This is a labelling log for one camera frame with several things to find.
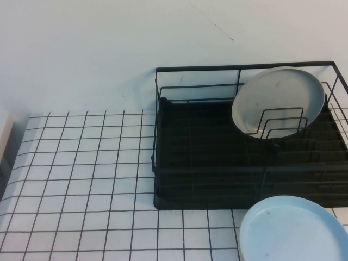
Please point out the grey round plate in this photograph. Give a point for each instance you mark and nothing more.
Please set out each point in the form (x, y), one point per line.
(274, 95)

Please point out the light blue round plate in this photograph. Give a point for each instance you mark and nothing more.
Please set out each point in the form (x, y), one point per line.
(293, 233)

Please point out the black plastic drain tray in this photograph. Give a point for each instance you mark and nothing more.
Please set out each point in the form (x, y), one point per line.
(206, 136)

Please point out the white black-grid tablecloth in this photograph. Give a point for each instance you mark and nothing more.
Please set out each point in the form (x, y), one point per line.
(81, 168)

